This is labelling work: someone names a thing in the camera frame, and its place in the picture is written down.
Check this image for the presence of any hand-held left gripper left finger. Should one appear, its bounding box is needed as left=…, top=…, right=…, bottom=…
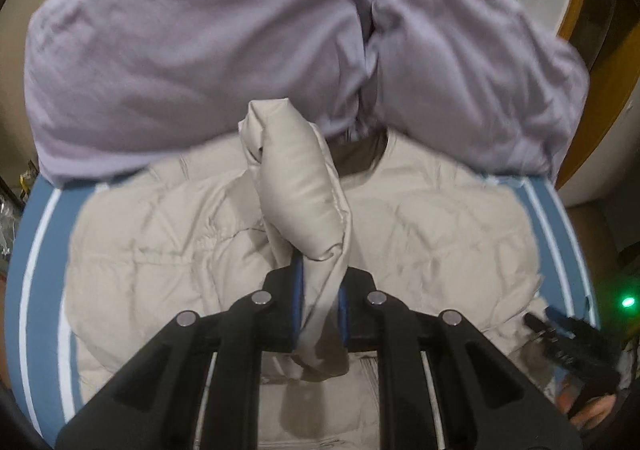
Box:
left=55, top=252, right=306, bottom=450

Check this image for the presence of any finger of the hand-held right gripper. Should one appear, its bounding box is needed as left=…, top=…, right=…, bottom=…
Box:
left=523, top=313, right=621, bottom=398
left=545, top=307, right=608, bottom=348

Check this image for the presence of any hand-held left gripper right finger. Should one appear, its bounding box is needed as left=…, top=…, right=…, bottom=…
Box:
left=336, top=267, right=584, bottom=450

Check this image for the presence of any beige puffer jacket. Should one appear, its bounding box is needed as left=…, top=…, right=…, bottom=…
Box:
left=65, top=99, right=556, bottom=450

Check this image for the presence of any person's right hand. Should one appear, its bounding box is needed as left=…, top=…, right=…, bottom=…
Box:
left=562, top=382, right=618, bottom=433

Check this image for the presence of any white door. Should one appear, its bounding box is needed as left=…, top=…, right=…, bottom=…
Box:
left=520, top=0, right=640, bottom=208

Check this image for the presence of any blue white striped bed sheet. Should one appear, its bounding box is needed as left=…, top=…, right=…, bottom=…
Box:
left=7, top=170, right=601, bottom=450

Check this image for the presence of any lavender duvet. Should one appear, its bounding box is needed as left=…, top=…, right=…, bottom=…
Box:
left=22, top=0, right=591, bottom=186

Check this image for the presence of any bedside clutter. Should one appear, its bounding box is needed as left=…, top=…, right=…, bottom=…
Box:
left=0, top=157, right=40, bottom=261

